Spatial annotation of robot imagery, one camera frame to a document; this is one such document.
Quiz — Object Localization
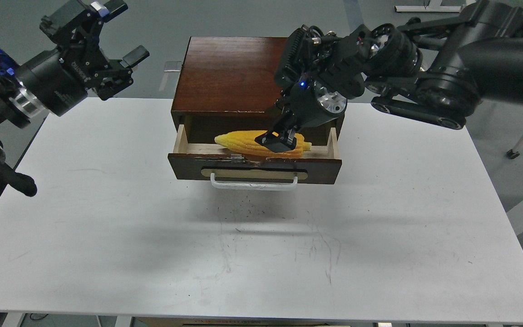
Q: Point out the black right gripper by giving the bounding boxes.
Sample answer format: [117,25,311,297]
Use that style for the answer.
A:
[254,84,347,153]

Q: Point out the yellow corn cob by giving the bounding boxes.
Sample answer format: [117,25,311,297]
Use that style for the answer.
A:
[214,130,312,158]

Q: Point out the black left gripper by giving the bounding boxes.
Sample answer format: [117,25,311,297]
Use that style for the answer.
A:
[16,0,150,116]

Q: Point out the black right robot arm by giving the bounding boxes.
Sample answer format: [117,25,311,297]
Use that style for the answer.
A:
[255,0,523,153]

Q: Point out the white table base bar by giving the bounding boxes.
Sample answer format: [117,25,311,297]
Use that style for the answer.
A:
[394,0,468,13]

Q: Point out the wooden drawer with white handle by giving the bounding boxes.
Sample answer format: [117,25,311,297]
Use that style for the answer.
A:
[168,125,342,189]

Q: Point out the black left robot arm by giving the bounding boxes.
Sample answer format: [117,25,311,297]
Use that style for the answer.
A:
[0,0,149,197]

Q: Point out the dark wooden drawer cabinet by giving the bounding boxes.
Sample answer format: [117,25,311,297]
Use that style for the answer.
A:
[170,37,345,133]

